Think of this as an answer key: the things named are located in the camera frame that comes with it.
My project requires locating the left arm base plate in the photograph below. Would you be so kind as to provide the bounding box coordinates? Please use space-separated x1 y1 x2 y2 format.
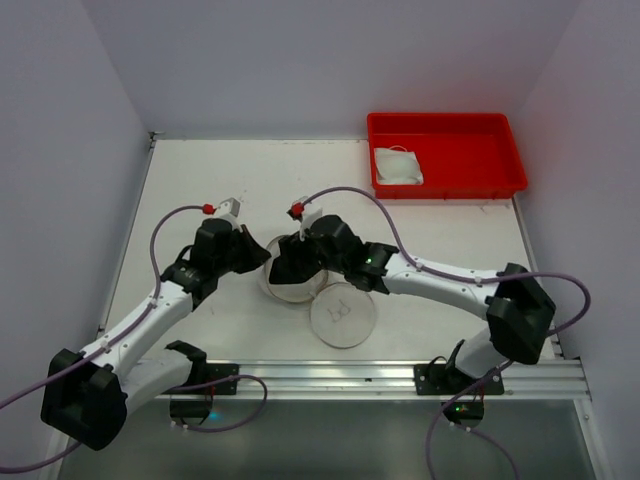
168 363 240 426

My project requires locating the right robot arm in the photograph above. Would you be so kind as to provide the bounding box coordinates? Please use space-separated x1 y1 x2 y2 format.
268 215 556 390

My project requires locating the white mesh laundry bag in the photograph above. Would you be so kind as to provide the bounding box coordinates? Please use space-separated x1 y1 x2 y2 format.
258 235 377 349

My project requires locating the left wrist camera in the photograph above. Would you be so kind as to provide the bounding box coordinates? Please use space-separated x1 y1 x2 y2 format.
212 198 241 229

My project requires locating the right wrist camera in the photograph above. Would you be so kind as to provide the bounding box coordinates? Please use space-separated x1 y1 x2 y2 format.
287 197 323 241

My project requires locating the white bra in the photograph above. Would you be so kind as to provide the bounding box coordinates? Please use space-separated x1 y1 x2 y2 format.
374 145 424 185

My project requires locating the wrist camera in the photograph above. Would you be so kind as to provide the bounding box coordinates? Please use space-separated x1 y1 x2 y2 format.
287 197 323 241
212 198 241 229

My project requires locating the red plastic tray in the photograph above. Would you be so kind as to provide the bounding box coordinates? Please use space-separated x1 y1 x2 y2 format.
367 112 528 200

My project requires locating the aluminium mounting rail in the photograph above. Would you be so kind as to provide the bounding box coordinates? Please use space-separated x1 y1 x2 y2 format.
144 357 594 404

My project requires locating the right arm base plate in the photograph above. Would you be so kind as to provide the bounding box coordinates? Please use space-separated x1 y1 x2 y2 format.
413 340 505 428

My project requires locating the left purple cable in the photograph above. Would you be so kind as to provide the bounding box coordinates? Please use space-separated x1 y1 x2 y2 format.
0 200 270 474

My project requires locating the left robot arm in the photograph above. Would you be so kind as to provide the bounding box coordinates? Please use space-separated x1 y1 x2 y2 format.
40 219 270 451

